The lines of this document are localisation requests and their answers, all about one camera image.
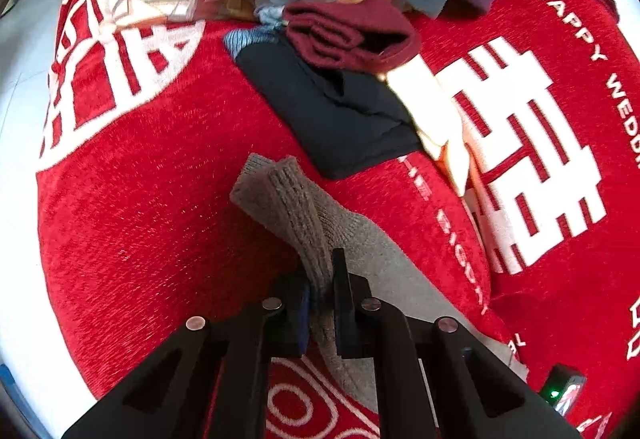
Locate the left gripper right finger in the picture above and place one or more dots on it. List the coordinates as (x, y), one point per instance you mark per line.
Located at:
(434, 379)

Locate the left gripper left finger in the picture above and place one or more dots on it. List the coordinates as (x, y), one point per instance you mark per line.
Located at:
(207, 379)

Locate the grey knit sweater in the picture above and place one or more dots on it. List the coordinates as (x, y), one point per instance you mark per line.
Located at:
(283, 200)

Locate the small black device green light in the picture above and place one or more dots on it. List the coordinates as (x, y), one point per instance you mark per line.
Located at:
(562, 388)

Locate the red bed sheet white print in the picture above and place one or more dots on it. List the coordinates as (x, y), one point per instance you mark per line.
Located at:
(146, 132)

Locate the black folded garment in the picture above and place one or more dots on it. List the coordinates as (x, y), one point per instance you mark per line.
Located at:
(345, 121)

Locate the red quilt with white characters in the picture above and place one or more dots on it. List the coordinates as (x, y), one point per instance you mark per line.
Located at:
(548, 92)

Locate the dark red folded garment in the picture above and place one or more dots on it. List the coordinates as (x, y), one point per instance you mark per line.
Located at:
(370, 36)

